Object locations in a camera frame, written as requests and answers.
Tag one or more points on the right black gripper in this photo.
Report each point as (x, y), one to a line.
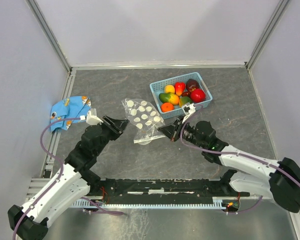
(172, 130)

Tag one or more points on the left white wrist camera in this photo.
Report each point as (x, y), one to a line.
(91, 118)

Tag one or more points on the green orange toy fruit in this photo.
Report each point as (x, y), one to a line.
(184, 100)

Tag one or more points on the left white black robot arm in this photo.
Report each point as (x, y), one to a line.
(73, 180)

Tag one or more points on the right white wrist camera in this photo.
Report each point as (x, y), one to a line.
(189, 109)

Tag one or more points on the light blue plastic basket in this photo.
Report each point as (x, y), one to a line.
(158, 88)

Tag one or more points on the clear dotted zip top bag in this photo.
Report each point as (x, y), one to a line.
(144, 116)

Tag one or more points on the blue patterned cloth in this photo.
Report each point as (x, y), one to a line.
(71, 109)

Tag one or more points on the light blue cable duct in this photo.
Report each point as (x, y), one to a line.
(164, 202)

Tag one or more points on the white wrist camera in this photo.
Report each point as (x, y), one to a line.
(91, 118)
(189, 109)

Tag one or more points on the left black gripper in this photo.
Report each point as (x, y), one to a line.
(117, 126)

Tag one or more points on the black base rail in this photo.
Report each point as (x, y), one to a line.
(185, 187)

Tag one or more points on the small yellow toy peach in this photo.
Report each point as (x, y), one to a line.
(169, 89)

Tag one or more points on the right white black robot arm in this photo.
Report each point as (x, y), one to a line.
(271, 178)

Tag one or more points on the orange toy tangerine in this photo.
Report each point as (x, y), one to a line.
(167, 107)

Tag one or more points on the red toy wax apple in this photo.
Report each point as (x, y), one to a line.
(179, 88)

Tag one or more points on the dark red toy fruit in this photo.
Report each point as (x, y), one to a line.
(192, 85)

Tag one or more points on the green yellow toy mango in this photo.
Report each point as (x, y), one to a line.
(169, 98)

